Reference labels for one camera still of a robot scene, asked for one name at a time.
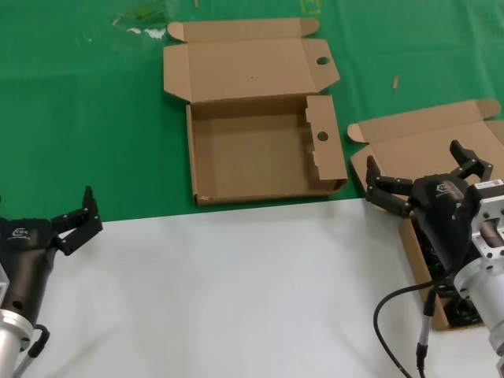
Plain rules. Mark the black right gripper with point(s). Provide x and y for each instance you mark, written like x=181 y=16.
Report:
x=441 y=212

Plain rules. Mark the small wooden stick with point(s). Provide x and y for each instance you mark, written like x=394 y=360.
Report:
x=396 y=82

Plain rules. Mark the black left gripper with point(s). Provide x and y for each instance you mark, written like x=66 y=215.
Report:
x=23 y=256

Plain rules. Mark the green table cloth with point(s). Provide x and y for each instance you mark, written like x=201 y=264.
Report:
x=78 y=118

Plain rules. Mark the cardboard box with round holes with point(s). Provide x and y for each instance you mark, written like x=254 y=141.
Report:
x=244 y=63

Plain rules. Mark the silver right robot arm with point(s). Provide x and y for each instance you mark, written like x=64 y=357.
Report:
x=484 y=291

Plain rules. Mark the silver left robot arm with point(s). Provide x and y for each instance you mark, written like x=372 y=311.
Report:
x=10 y=340

